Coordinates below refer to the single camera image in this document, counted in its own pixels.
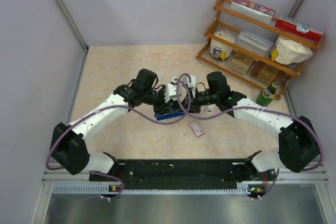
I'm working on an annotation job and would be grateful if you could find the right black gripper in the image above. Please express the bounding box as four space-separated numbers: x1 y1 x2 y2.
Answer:
178 87 219 114

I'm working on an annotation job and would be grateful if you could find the blue metal stapler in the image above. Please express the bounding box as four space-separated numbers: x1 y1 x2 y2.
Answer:
154 107 184 121

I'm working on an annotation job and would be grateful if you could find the red white staple box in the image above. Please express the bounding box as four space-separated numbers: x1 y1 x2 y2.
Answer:
190 122 205 137

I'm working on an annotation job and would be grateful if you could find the small white stapler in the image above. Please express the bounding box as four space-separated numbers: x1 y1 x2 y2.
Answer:
207 105 214 114

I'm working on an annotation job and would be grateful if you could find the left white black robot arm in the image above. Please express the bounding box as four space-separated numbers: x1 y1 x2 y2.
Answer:
50 69 176 180

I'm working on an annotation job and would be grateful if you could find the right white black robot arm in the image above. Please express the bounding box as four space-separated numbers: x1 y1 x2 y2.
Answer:
177 71 324 180

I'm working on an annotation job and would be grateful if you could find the white jar with label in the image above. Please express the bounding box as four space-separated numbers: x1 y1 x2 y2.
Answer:
209 29 236 60

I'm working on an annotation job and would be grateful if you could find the light brown cardboard box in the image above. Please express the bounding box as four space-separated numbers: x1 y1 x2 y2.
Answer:
230 51 255 74

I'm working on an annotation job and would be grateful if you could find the green glass bottle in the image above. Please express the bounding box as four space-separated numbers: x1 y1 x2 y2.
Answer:
256 81 280 107

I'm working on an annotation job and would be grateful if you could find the dark brown cardboard box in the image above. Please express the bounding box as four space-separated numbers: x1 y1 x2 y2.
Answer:
250 61 286 85

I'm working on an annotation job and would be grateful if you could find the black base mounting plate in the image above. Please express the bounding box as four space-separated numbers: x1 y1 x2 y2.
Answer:
89 159 275 190

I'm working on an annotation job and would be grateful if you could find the wooden three-tier shelf rack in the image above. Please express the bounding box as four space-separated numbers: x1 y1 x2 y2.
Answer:
196 0 324 99

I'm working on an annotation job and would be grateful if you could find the silver grey long box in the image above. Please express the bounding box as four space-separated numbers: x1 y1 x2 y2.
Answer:
236 30 274 57

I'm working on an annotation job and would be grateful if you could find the white bag with yellow label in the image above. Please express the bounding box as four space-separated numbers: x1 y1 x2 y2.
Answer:
269 36 313 65

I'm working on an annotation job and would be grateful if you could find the red foil roll box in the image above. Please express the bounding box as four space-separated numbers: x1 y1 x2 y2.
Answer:
230 0 276 24

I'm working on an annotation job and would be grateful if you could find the red white wrap box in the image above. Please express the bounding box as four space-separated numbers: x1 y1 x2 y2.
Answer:
275 15 324 42

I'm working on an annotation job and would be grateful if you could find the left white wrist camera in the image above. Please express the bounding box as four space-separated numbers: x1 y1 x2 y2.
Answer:
165 77 182 102

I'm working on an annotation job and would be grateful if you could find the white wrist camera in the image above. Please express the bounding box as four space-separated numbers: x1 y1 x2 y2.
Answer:
182 75 196 97
165 77 182 102

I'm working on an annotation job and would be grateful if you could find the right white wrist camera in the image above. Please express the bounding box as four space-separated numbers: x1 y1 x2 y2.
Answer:
182 75 196 97

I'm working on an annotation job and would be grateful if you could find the grey slotted cable duct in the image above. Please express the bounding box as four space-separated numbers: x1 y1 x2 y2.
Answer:
52 181 262 195

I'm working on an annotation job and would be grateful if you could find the aluminium frame rail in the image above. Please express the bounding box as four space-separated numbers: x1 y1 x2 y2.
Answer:
42 167 327 184

